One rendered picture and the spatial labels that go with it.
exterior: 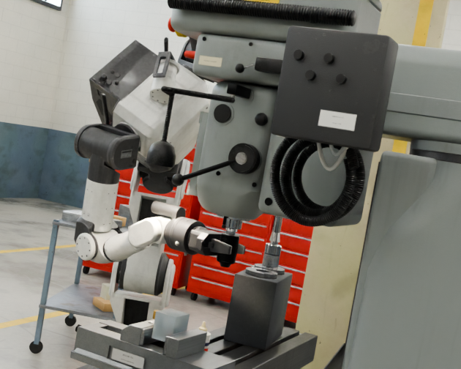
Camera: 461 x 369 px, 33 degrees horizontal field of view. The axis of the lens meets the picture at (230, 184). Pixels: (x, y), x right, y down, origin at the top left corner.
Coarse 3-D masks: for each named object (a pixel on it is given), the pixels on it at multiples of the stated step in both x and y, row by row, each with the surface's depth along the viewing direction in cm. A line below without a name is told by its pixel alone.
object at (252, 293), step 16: (240, 272) 214; (256, 272) 211; (272, 272) 215; (288, 272) 229; (240, 288) 211; (256, 288) 210; (272, 288) 208; (288, 288) 227; (240, 304) 211; (256, 304) 210; (272, 304) 209; (240, 320) 211; (256, 320) 210; (272, 320) 212; (224, 336) 212; (240, 336) 211; (256, 336) 210; (272, 336) 216
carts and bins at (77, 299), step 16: (128, 208) 515; (64, 224) 474; (128, 224) 513; (48, 256) 476; (48, 272) 476; (80, 272) 554; (48, 288) 479; (80, 288) 540; (96, 288) 548; (48, 304) 481; (64, 304) 488; (80, 304) 496; (96, 304) 495; (64, 320) 555; (112, 320) 474; (32, 352) 479
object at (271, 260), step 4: (268, 248) 223; (264, 252) 224; (268, 252) 223; (272, 252) 222; (276, 252) 223; (280, 252) 224; (264, 256) 224; (268, 256) 223; (272, 256) 223; (276, 256) 223; (264, 260) 224; (268, 260) 223; (272, 260) 223; (276, 260) 223; (264, 264) 223; (268, 264) 223; (272, 264) 223; (276, 264) 223; (272, 268) 223; (276, 268) 223
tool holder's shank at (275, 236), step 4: (276, 216) 223; (276, 220) 223; (280, 220) 223; (276, 224) 223; (280, 224) 224; (272, 228) 224; (276, 228) 223; (280, 228) 224; (272, 232) 224; (276, 232) 223; (272, 236) 223; (276, 236) 223; (272, 240) 223; (276, 240) 223; (272, 244) 224; (276, 244) 224
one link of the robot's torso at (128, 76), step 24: (144, 48) 231; (120, 72) 226; (144, 72) 227; (192, 72) 231; (96, 96) 230; (120, 96) 222; (144, 96) 223; (120, 120) 222; (144, 120) 218; (192, 120) 226; (144, 144) 222; (192, 144) 241; (168, 168) 240
